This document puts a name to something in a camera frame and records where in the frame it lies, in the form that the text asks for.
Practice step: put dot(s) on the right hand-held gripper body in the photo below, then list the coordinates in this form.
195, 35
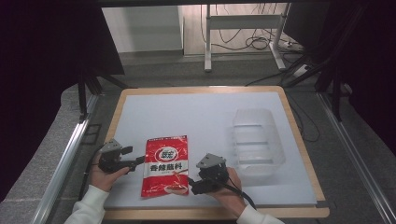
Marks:
213, 170

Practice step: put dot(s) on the person's left hand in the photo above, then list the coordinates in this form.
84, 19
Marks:
104, 178

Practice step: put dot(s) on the wooden table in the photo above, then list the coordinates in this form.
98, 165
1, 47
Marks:
289, 211

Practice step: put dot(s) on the white cabinet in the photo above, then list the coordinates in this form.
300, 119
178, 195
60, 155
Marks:
143, 29

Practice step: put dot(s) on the black curtain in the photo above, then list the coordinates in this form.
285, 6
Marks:
367, 62
43, 77

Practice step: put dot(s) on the red seasoning packet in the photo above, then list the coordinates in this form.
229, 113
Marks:
165, 166

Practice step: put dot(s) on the black stand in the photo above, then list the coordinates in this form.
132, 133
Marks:
82, 93
335, 93

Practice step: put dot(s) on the clear plastic container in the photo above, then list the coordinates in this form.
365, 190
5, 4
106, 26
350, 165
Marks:
257, 143

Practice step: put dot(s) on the white power strip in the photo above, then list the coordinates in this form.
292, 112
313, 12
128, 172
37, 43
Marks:
301, 70

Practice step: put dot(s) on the white foam board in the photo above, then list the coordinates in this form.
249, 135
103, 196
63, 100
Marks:
202, 115

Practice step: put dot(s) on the aluminium rail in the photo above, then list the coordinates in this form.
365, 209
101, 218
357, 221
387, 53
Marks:
358, 155
62, 161

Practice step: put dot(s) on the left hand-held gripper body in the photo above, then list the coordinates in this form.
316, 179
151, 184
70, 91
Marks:
109, 155

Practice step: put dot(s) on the person's right hand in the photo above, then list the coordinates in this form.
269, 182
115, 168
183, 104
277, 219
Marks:
229, 193

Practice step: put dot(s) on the white desk frame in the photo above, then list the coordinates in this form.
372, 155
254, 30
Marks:
243, 22

